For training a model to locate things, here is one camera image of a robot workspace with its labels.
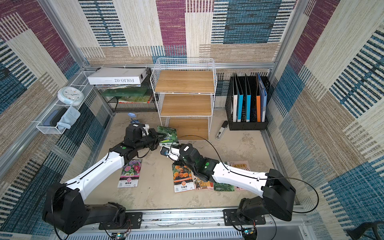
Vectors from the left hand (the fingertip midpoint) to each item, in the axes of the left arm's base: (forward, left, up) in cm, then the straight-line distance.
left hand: (167, 132), depth 80 cm
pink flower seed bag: (-12, +24, -23) cm, 35 cm away
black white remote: (+13, -32, -18) cm, 39 cm away
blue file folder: (+18, -55, +6) cm, 58 cm away
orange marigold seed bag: (-16, -7, -23) cm, 29 cm away
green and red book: (+28, +29, -1) cm, 40 cm away
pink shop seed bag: (-19, -16, -23) cm, 34 cm away
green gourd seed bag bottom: (-2, -2, -3) cm, 4 cm away
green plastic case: (+30, +29, +4) cm, 42 cm away
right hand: (-7, -4, 0) cm, 8 cm away
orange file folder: (+20, -52, +5) cm, 56 cm away
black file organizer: (+18, -49, -17) cm, 54 cm away
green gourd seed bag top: (-21, -30, -22) cm, 43 cm away
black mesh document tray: (+42, +21, -20) cm, 51 cm away
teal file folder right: (+19, -46, +4) cm, 50 cm away
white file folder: (+20, -39, +5) cm, 44 cm away
